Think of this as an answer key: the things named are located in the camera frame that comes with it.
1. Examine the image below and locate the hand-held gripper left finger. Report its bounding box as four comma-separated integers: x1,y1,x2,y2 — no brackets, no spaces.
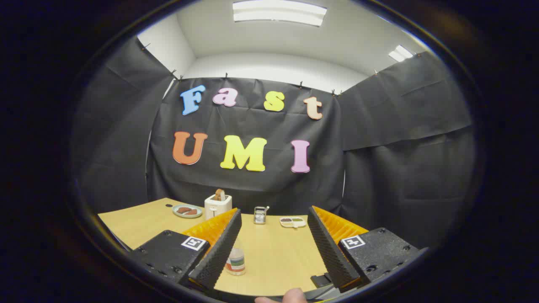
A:
126,207,243,291

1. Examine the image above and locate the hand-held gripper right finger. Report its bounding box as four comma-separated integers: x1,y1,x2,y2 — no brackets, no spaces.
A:
307,205,430,294

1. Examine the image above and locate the clear plastic juice bottle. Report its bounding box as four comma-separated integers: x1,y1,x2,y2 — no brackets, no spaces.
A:
225,238,246,276

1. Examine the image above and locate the white toaster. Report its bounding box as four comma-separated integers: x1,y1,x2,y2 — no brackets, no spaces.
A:
204,194,232,220

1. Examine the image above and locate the wooden table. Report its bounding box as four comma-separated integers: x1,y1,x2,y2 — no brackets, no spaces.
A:
98,198,337,297

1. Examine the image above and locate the grey plate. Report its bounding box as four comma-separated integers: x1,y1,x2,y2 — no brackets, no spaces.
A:
172,204,203,218

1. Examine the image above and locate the black backdrop cloth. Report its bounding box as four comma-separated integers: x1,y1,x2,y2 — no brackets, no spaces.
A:
72,37,476,249

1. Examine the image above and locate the small ceiling light panel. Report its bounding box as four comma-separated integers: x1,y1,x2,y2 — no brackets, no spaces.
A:
388,45,414,63

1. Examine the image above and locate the large ceiling light panel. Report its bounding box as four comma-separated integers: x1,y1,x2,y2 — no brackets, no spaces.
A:
232,0,328,27

